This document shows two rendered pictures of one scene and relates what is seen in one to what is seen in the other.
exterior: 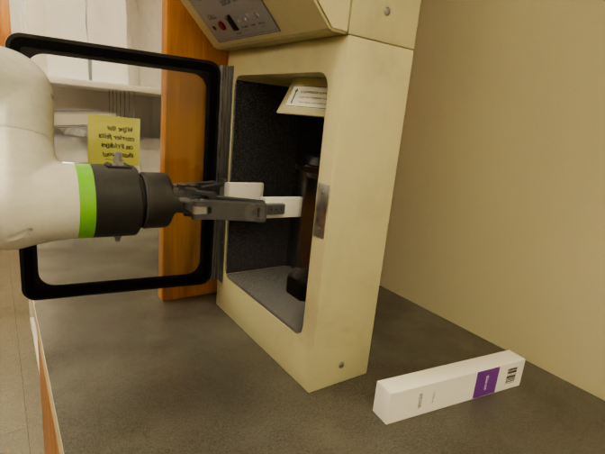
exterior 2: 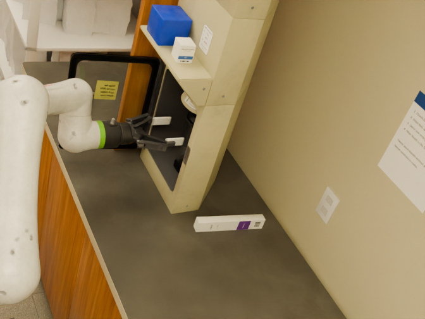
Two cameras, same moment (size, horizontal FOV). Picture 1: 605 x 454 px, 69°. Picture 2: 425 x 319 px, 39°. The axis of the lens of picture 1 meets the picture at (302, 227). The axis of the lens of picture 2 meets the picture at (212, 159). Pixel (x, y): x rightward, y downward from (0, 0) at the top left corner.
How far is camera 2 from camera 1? 1.47 m
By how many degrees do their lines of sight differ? 22
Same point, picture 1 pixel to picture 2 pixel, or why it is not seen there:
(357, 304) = (197, 186)
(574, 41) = (326, 93)
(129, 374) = (102, 191)
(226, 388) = (140, 205)
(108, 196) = (109, 138)
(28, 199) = (85, 142)
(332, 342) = (184, 198)
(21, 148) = (84, 123)
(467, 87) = (291, 80)
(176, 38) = (141, 40)
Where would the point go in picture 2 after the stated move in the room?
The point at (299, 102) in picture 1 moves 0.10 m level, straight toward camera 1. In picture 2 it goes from (189, 103) to (184, 119)
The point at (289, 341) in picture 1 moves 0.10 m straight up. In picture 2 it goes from (167, 192) to (174, 171)
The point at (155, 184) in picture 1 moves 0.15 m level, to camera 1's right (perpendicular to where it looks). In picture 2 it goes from (125, 131) to (169, 145)
